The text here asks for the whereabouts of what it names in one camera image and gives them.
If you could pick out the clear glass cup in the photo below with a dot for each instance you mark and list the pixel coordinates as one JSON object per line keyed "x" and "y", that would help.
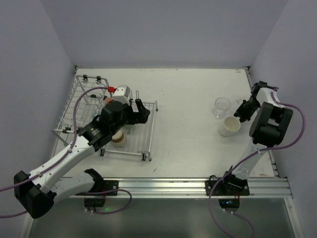
{"x": 221, "y": 107}

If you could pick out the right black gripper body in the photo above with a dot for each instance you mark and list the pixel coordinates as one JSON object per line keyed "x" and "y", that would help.
{"x": 244, "y": 111}

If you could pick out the beige brown cup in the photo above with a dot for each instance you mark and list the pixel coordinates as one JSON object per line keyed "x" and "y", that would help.
{"x": 119, "y": 139}

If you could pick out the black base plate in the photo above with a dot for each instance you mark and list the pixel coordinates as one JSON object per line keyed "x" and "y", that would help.
{"x": 104, "y": 188}
{"x": 230, "y": 186}

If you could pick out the left black control box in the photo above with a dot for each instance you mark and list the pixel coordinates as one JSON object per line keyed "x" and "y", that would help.
{"x": 93, "y": 203}

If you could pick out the blue cup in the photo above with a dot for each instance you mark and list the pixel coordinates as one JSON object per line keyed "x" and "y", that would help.
{"x": 96, "y": 118}

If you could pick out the right black control box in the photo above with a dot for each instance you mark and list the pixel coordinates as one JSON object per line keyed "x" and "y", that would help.
{"x": 229, "y": 204}

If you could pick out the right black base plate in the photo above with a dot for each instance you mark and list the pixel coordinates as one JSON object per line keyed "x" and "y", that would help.
{"x": 230, "y": 186}

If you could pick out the pink ceramic mug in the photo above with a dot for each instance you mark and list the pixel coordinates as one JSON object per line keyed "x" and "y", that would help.
{"x": 107, "y": 100}

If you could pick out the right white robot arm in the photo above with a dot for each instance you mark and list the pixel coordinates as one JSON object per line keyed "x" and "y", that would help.
{"x": 267, "y": 130}

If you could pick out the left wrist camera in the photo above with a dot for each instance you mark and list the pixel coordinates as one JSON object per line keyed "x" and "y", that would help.
{"x": 122, "y": 94}

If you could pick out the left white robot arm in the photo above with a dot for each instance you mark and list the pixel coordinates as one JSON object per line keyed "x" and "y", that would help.
{"x": 41, "y": 188}

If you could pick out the silver wire dish rack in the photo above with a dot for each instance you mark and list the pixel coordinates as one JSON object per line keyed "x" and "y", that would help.
{"x": 85, "y": 103}

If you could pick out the white ceramic mug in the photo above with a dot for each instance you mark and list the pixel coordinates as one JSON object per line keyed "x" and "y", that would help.
{"x": 230, "y": 126}

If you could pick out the aluminium mounting rail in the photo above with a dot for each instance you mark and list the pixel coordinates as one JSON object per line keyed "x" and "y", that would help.
{"x": 199, "y": 188}

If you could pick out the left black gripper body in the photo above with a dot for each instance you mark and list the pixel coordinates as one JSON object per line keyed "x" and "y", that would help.
{"x": 135, "y": 113}

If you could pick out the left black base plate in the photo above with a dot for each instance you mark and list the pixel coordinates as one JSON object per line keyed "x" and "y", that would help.
{"x": 104, "y": 188}

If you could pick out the black control box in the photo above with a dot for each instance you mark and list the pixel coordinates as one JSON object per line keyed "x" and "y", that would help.
{"x": 93, "y": 203}
{"x": 229, "y": 204}

